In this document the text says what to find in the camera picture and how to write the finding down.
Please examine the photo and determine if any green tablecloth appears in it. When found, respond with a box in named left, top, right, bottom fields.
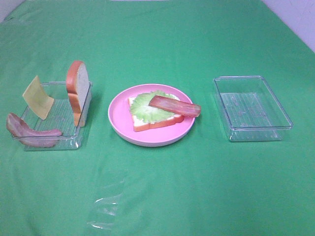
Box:
left=0, top=0, right=315, bottom=236

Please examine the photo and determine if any toy bread slice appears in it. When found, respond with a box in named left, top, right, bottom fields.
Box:
left=127, top=92, right=186, bottom=133
left=66, top=60, right=90, bottom=126

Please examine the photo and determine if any green toy lettuce leaf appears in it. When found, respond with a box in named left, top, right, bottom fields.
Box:
left=128, top=90, right=179, bottom=123

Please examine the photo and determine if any yellow toy cheese slice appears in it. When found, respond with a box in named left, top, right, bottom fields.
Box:
left=22, top=76, right=54, bottom=120

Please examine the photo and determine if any clear left plastic tray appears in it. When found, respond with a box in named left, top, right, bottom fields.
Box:
left=12, top=82, right=93, bottom=151

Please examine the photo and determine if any clear right plastic tray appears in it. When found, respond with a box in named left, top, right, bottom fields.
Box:
left=213, top=76, right=293, bottom=142

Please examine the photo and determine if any toy bacon strip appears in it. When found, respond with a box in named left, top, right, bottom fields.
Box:
left=6, top=113, right=62, bottom=148
left=149, top=95, right=201, bottom=117

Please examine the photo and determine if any clear plastic tray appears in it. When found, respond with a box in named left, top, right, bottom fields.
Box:
left=213, top=76, right=293, bottom=142
left=12, top=82, right=93, bottom=151

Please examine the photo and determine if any clear plastic wrap piece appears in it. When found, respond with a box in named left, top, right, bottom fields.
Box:
left=85, top=169, right=129, bottom=236

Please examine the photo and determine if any pink round plate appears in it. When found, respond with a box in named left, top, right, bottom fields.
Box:
left=108, top=84, right=195, bottom=147

